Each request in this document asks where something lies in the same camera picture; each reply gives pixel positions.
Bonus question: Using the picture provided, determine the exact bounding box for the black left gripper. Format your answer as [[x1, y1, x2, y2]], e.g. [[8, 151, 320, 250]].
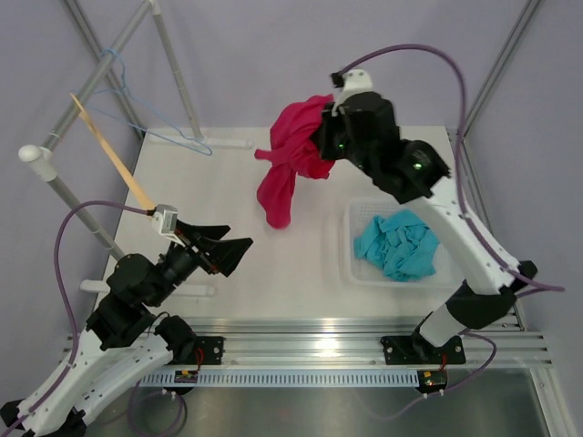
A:
[[146, 219, 253, 308]]

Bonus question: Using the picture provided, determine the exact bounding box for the red t shirt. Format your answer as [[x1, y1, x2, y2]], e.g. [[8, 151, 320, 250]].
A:
[[254, 95, 334, 229]]

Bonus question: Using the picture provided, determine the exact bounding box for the teal t shirt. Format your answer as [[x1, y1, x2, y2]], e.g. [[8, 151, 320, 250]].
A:
[[353, 209, 440, 282]]

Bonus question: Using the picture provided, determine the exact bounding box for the beige plastic hanger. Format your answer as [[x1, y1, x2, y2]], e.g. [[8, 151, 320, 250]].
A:
[[69, 93, 156, 216]]

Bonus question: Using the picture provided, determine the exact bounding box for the blue wire hanger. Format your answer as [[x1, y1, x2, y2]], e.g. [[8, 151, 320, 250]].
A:
[[89, 47, 213, 157]]

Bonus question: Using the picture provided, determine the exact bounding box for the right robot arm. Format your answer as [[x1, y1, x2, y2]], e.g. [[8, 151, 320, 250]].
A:
[[312, 91, 537, 362]]

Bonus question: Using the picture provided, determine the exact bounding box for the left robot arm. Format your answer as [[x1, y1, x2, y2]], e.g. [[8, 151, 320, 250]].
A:
[[1, 213, 253, 436]]

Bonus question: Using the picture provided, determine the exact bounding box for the grey clothes rack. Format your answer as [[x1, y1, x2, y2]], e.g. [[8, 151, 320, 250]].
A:
[[17, 0, 254, 300]]

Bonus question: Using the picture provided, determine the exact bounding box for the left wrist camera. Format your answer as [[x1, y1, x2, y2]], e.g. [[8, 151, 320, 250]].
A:
[[148, 204, 179, 244]]

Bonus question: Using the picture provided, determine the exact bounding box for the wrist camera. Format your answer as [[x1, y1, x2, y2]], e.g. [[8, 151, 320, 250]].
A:
[[148, 204, 179, 244], [331, 68, 373, 117]]

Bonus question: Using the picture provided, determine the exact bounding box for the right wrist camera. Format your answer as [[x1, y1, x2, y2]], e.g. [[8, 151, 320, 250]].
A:
[[331, 68, 373, 117]]

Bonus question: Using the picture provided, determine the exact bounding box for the aluminium rail base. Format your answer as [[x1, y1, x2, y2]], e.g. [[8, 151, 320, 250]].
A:
[[186, 316, 553, 370]]

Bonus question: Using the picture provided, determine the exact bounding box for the white slotted cable duct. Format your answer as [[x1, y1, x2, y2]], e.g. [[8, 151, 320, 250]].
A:
[[140, 370, 419, 388]]

